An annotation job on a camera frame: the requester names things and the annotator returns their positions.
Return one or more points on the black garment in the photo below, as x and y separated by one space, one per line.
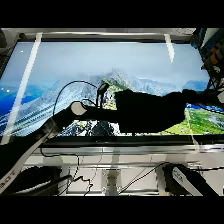
150 111

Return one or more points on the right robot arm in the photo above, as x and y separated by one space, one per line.
186 178

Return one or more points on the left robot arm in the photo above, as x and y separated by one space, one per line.
63 117

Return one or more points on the silver frame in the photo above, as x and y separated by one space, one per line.
133 150

